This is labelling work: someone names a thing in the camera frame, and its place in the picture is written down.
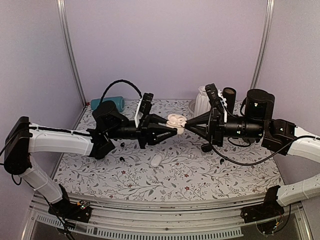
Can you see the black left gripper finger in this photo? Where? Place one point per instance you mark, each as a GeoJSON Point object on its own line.
{"type": "Point", "coordinates": [156, 119]}
{"type": "Point", "coordinates": [161, 134]}

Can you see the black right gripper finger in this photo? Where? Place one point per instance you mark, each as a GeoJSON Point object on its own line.
{"type": "Point", "coordinates": [201, 120]}
{"type": "Point", "coordinates": [199, 130]}

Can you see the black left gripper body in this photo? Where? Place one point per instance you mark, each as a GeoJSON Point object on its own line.
{"type": "Point", "coordinates": [142, 131]}

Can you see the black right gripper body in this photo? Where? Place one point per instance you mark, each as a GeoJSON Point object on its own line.
{"type": "Point", "coordinates": [218, 133]}

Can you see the cream earbud charging case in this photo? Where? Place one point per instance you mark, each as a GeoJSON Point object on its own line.
{"type": "Point", "coordinates": [176, 121]}

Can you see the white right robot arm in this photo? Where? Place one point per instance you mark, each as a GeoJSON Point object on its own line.
{"type": "Point", "coordinates": [256, 123]}

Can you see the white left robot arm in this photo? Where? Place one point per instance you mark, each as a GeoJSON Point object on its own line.
{"type": "Point", "coordinates": [26, 138]}

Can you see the black earbud case right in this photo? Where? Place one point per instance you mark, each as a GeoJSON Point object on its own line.
{"type": "Point", "coordinates": [206, 148]}

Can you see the white oval charging case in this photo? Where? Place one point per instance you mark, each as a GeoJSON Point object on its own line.
{"type": "Point", "coordinates": [156, 160]}

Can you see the white pleated vase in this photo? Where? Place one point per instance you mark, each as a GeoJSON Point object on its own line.
{"type": "Point", "coordinates": [202, 104]}

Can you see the black tall tumbler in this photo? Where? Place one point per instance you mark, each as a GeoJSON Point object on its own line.
{"type": "Point", "coordinates": [230, 97]}

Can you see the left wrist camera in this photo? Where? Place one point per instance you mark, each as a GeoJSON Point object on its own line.
{"type": "Point", "coordinates": [143, 108]}

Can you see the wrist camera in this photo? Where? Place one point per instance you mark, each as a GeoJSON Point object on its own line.
{"type": "Point", "coordinates": [143, 108]}
{"type": "Point", "coordinates": [212, 93]}

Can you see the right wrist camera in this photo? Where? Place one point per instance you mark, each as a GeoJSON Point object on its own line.
{"type": "Point", "coordinates": [212, 93]}

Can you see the aluminium front rail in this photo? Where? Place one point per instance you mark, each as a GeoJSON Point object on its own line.
{"type": "Point", "coordinates": [218, 219]}

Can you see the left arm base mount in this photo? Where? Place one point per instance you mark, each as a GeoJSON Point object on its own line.
{"type": "Point", "coordinates": [80, 211]}

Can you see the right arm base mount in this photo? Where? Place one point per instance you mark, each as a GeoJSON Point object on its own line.
{"type": "Point", "coordinates": [269, 208]}

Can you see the aluminium corner post right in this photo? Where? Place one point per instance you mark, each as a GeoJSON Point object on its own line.
{"type": "Point", "coordinates": [267, 24]}

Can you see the aluminium corner post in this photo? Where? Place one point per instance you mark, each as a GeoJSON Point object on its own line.
{"type": "Point", "coordinates": [267, 24]}
{"type": "Point", "coordinates": [61, 7]}

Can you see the aluminium corner post left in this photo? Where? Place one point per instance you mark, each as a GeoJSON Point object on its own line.
{"type": "Point", "coordinates": [61, 7]}

